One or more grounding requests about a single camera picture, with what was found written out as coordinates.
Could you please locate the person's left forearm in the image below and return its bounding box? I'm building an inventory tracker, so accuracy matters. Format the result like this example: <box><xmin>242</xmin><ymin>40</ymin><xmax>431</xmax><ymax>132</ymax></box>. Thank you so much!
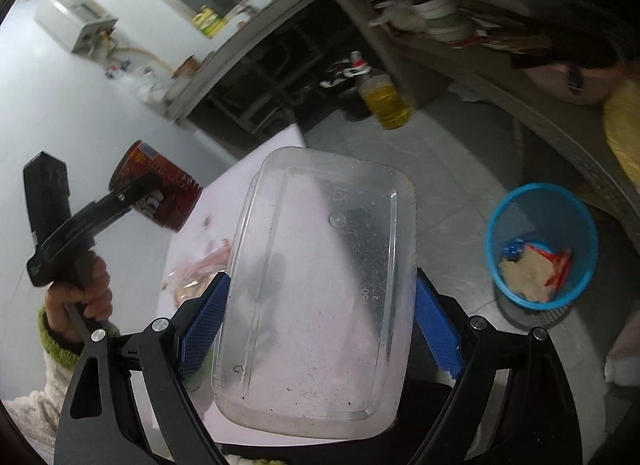
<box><xmin>0</xmin><ymin>305</ymin><xmax>121</xmax><ymax>451</ymax></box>

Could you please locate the white water heater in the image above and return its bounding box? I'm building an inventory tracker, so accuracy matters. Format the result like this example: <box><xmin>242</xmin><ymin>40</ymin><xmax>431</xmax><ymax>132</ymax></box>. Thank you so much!
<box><xmin>34</xmin><ymin>0</ymin><xmax>120</xmax><ymax>55</ymax></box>

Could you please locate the clear plastic container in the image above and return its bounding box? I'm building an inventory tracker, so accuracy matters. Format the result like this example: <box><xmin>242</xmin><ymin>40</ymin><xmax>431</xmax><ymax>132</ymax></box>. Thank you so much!
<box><xmin>211</xmin><ymin>145</ymin><xmax>418</xmax><ymax>438</ymax></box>

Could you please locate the person's leg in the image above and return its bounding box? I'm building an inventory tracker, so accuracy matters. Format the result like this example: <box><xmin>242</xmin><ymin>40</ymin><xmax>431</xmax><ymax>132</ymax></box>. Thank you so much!
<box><xmin>604</xmin><ymin>327</ymin><xmax>640</xmax><ymax>387</ymax></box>

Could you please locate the pink pot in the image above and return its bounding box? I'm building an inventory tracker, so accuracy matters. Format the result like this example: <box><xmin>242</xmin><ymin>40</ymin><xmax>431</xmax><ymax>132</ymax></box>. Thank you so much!
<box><xmin>522</xmin><ymin>58</ymin><xmax>613</xmax><ymax>106</ymax></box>

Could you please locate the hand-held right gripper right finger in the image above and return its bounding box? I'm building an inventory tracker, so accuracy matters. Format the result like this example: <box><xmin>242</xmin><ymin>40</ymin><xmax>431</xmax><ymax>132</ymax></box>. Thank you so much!
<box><xmin>410</xmin><ymin>267</ymin><xmax>583</xmax><ymax>465</ymax></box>

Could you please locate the brown paper bag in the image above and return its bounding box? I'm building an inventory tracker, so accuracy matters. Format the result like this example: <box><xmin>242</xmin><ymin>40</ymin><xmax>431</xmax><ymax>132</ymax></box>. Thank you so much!
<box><xmin>500</xmin><ymin>247</ymin><xmax>556</xmax><ymax>303</ymax></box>

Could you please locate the stack of white bowls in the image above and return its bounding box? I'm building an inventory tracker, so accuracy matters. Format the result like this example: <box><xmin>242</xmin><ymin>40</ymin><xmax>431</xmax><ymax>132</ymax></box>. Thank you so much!
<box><xmin>412</xmin><ymin>0</ymin><xmax>473</xmax><ymax>43</ymax></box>

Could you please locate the person's left hand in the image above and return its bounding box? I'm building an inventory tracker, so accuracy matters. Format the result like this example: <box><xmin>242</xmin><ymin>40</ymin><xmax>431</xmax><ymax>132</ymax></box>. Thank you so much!
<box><xmin>44</xmin><ymin>255</ymin><xmax>115</xmax><ymax>343</ymax></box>

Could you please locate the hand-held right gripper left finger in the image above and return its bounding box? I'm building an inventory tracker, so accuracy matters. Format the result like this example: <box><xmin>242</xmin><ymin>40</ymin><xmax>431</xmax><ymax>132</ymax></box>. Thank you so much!
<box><xmin>54</xmin><ymin>272</ymin><xmax>232</xmax><ymax>465</ymax></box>

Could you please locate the white plastic bag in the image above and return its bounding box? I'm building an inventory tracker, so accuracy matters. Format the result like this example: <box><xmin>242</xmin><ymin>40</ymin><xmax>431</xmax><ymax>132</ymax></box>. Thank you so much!
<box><xmin>370</xmin><ymin>0</ymin><xmax>426</xmax><ymax>33</ymax></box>

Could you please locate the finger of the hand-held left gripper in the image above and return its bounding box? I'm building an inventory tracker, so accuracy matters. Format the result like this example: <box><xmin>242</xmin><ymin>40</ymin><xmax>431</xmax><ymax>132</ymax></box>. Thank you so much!
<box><xmin>110</xmin><ymin>172</ymin><xmax>161</xmax><ymax>213</ymax></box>

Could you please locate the blue plastic basket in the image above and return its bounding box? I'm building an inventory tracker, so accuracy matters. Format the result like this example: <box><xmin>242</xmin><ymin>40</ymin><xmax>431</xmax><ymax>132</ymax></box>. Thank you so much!
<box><xmin>487</xmin><ymin>182</ymin><xmax>600</xmax><ymax>328</ymax></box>

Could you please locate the red can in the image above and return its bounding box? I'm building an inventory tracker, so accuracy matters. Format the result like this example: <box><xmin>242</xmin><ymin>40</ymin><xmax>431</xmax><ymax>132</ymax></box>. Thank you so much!
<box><xmin>109</xmin><ymin>140</ymin><xmax>203</xmax><ymax>233</ymax></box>

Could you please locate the crumpled white paper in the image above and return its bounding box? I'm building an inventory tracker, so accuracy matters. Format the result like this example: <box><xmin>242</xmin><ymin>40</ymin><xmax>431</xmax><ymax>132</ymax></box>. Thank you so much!
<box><xmin>447</xmin><ymin>82</ymin><xmax>483</xmax><ymax>103</ymax></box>

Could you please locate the yellow detergent bottle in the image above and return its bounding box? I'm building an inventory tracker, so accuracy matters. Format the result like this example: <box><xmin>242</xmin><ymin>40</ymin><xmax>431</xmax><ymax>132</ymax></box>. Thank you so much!
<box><xmin>192</xmin><ymin>4</ymin><xmax>227</xmax><ymax>38</ymax></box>

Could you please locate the cooking oil bottle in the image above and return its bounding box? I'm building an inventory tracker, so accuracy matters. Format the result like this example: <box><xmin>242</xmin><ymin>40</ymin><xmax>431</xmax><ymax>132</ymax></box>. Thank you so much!
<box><xmin>345</xmin><ymin>50</ymin><xmax>413</xmax><ymax>131</ymax></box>

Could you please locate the clear plastic wrapper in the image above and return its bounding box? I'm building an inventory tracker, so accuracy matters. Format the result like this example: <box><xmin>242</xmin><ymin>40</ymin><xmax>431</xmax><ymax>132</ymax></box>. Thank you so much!
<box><xmin>165</xmin><ymin>240</ymin><xmax>233</xmax><ymax>306</ymax></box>

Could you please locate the yellow bag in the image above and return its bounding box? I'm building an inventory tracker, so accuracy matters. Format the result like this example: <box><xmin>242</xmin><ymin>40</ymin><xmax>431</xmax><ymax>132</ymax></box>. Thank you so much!
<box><xmin>602</xmin><ymin>80</ymin><xmax>640</xmax><ymax>181</ymax></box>

